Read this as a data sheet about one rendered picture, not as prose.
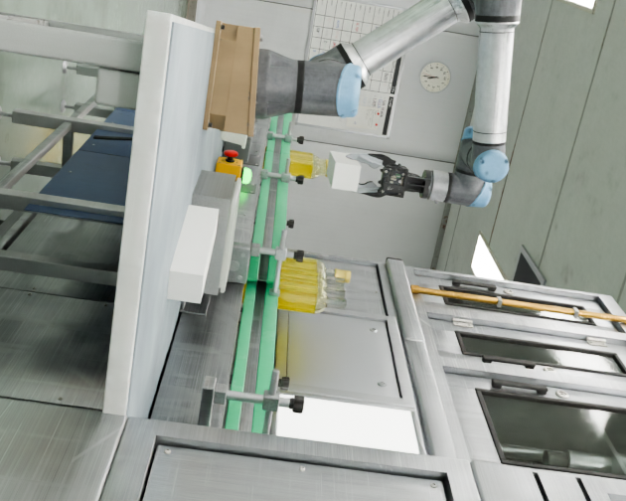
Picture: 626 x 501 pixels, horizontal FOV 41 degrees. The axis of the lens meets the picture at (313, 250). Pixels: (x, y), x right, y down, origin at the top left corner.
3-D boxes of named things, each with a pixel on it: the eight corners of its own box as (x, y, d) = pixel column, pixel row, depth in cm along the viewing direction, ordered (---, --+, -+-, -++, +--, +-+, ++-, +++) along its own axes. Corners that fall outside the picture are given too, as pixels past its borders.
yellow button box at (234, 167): (212, 186, 235) (237, 190, 236) (215, 160, 232) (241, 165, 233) (214, 179, 242) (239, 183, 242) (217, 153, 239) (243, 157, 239)
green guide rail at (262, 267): (246, 280, 206) (279, 285, 207) (246, 276, 206) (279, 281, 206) (271, 114, 368) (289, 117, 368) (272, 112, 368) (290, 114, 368)
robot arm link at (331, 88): (305, 63, 179) (369, 68, 180) (302, 56, 191) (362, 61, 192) (300, 119, 183) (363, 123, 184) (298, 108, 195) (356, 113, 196)
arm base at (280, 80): (259, 47, 177) (306, 51, 178) (259, 50, 192) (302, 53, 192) (254, 119, 180) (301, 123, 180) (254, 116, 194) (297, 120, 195)
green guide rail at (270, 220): (250, 252, 203) (283, 257, 204) (251, 249, 203) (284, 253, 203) (274, 97, 365) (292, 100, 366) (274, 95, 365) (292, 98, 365)
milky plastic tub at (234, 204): (183, 291, 181) (224, 297, 182) (194, 193, 173) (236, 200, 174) (193, 259, 198) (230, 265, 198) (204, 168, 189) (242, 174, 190)
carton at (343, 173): (336, 162, 197) (361, 166, 198) (330, 150, 221) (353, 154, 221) (331, 188, 199) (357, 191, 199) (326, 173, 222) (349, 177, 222)
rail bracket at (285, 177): (258, 179, 254) (303, 186, 255) (262, 156, 251) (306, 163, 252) (259, 175, 257) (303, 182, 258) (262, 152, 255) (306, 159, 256)
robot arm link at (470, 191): (489, 172, 213) (481, 204, 215) (446, 165, 212) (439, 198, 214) (496, 179, 205) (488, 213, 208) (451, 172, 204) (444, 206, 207)
